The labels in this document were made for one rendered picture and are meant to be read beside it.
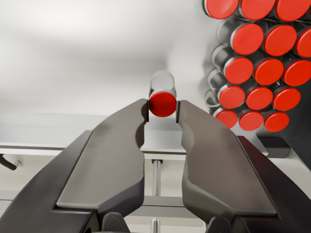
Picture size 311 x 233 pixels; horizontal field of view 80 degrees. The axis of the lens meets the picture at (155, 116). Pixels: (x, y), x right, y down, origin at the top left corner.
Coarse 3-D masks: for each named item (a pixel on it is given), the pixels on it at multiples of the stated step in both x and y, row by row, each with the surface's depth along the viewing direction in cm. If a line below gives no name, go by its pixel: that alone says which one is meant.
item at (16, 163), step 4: (0, 156) 133; (0, 160) 136; (4, 160) 138; (4, 164) 140; (8, 164) 142; (12, 164) 147; (16, 164) 153; (20, 164) 154; (8, 168) 146; (12, 168) 147; (16, 168) 150
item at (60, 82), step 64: (0, 0) 16; (64, 0) 16; (128, 0) 16; (192, 0) 16; (0, 64) 19; (64, 64) 19; (128, 64) 19; (192, 64) 19; (0, 128) 23; (64, 128) 23
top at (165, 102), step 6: (156, 96) 13; (162, 96) 13; (168, 96) 13; (150, 102) 13; (156, 102) 13; (162, 102) 13; (168, 102) 13; (174, 102) 13; (150, 108) 13; (156, 108) 13; (162, 108) 13; (168, 108) 13; (174, 108) 13; (156, 114) 14; (162, 114) 14; (168, 114) 14
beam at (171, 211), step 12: (0, 192) 103; (12, 192) 103; (0, 204) 97; (144, 204) 99; (156, 204) 99; (168, 204) 99; (180, 204) 99; (0, 216) 97; (132, 216) 94; (144, 216) 94; (156, 216) 94; (168, 216) 94; (180, 216) 94; (192, 216) 94
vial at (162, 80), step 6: (156, 72) 16; (162, 72) 16; (168, 72) 16; (156, 78) 15; (162, 78) 15; (168, 78) 15; (150, 84) 15; (156, 84) 14; (162, 84) 14; (168, 84) 14; (174, 84) 15; (150, 90) 14; (156, 90) 13; (162, 90) 13; (168, 90) 13; (174, 90) 14; (150, 96) 13; (174, 96) 13
